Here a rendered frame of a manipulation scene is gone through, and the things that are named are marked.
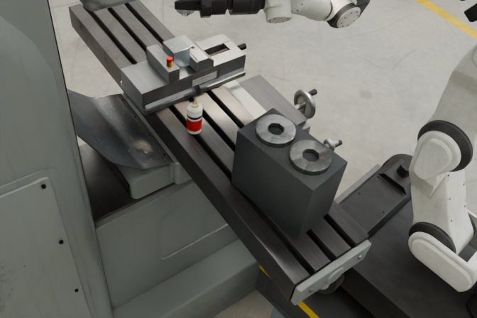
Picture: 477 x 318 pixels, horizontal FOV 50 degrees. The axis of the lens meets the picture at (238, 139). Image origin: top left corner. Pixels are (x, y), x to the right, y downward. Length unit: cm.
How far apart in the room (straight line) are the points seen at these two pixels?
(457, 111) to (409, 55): 220
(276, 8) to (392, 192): 81
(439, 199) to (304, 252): 48
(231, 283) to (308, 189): 99
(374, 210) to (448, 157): 47
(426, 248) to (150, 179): 80
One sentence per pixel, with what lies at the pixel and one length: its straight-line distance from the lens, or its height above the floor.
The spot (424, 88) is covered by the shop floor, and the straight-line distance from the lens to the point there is 327.
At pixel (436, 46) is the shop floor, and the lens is 367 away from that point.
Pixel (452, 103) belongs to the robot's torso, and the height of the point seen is 114.
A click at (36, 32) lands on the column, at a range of 96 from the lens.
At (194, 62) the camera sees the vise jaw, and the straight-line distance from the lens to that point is 142.
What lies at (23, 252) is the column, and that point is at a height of 85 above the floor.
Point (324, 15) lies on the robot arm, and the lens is 147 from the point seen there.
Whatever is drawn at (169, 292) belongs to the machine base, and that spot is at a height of 20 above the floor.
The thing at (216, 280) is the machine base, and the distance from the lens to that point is 194.
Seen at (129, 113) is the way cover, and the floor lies 86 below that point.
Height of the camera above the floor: 191
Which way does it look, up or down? 47 degrees down
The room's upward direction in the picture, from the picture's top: 8 degrees clockwise
